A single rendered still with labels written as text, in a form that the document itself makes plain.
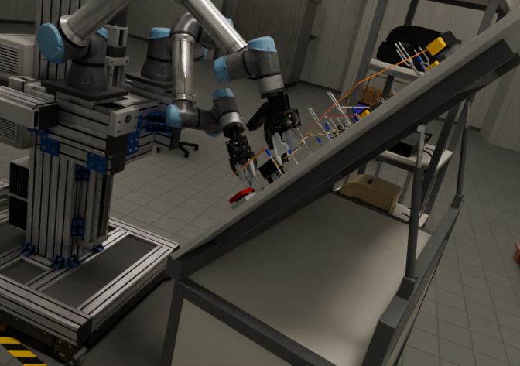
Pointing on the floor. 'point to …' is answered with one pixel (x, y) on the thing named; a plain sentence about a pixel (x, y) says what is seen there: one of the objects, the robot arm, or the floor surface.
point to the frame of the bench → (247, 326)
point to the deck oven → (278, 21)
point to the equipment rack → (432, 165)
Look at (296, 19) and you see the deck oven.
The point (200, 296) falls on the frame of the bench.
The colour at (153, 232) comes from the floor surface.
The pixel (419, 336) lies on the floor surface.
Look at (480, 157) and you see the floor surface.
